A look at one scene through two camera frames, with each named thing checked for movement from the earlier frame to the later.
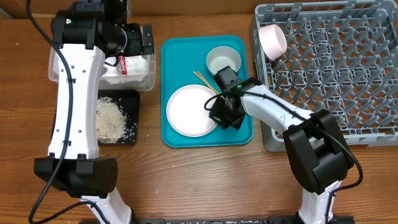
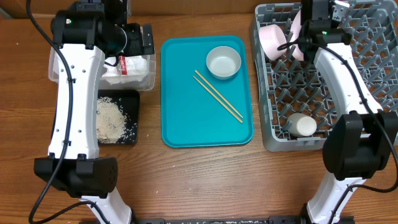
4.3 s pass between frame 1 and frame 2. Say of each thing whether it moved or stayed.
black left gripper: stayed
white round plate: moved
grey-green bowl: stayed
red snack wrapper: stayed
